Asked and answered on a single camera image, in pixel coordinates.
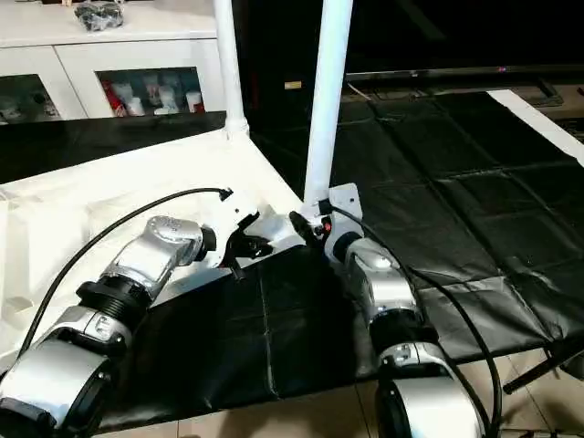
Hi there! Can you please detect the white plastic table leg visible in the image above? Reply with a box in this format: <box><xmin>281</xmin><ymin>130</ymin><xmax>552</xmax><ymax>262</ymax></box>
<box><xmin>301</xmin><ymin>0</ymin><xmax>355</xmax><ymax>220</ymax></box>
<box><xmin>213</xmin><ymin>0</ymin><xmax>251</xmax><ymax>140</ymax></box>

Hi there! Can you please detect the white plastic table top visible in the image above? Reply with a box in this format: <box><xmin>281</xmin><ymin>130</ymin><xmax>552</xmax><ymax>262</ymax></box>
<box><xmin>0</xmin><ymin>128</ymin><xmax>316</xmax><ymax>366</ymax></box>

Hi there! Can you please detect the black work mat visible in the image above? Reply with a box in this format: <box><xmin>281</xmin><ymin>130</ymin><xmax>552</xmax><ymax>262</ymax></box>
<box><xmin>0</xmin><ymin>87</ymin><xmax>584</xmax><ymax>430</ymax></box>

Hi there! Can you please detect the red bottle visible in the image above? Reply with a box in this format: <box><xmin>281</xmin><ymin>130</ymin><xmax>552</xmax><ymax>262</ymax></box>
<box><xmin>106</xmin><ymin>82</ymin><xmax>125</xmax><ymax>114</ymax></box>

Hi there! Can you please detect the black flat bar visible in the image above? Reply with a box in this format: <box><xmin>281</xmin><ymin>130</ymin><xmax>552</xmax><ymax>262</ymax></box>
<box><xmin>345</xmin><ymin>66</ymin><xmax>584</xmax><ymax>83</ymax></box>

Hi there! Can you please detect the white board strip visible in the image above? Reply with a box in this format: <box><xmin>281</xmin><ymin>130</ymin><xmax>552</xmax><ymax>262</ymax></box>
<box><xmin>488</xmin><ymin>89</ymin><xmax>584</xmax><ymax>165</ymax></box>

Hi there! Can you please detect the white cabinet with glass doors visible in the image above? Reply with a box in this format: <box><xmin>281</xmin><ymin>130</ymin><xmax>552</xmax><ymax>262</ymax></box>
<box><xmin>0</xmin><ymin>0</ymin><xmax>229</xmax><ymax>120</ymax></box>

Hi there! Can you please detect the black bundle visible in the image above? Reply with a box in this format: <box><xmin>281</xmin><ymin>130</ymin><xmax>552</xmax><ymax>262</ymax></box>
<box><xmin>75</xmin><ymin>0</ymin><xmax>125</xmax><ymax>30</ymax></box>

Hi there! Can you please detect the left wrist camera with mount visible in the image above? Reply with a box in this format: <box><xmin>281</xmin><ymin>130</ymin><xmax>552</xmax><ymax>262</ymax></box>
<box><xmin>205</xmin><ymin>196</ymin><xmax>261</xmax><ymax>270</ymax></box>

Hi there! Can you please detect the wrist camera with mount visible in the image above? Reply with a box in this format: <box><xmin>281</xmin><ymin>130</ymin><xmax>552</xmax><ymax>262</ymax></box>
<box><xmin>321</xmin><ymin>182</ymin><xmax>361</xmax><ymax>243</ymax></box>
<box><xmin>205</xmin><ymin>196</ymin><xmax>261</xmax><ymax>270</ymax></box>

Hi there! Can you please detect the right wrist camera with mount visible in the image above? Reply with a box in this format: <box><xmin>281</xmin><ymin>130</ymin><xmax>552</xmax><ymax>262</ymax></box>
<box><xmin>321</xmin><ymin>182</ymin><xmax>361</xmax><ymax>243</ymax></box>

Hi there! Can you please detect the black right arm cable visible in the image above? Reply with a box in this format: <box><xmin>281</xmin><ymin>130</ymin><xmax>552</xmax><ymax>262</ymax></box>
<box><xmin>328</xmin><ymin>205</ymin><xmax>505</xmax><ymax>430</ymax></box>

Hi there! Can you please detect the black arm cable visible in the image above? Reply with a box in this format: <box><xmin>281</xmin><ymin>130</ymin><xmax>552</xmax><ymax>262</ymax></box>
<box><xmin>328</xmin><ymin>205</ymin><xmax>505</xmax><ymax>430</ymax></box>
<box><xmin>18</xmin><ymin>188</ymin><xmax>234</xmax><ymax>357</ymax></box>

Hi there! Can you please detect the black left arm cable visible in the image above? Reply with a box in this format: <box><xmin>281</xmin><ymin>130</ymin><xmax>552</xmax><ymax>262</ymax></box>
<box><xmin>18</xmin><ymin>188</ymin><xmax>234</xmax><ymax>357</ymax></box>

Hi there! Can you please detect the black metal frame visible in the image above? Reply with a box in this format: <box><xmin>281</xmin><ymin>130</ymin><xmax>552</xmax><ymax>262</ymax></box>
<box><xmin>502</xmin><ymin>338</ymin><xmax>584</xmax><ymax>395</ymax></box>

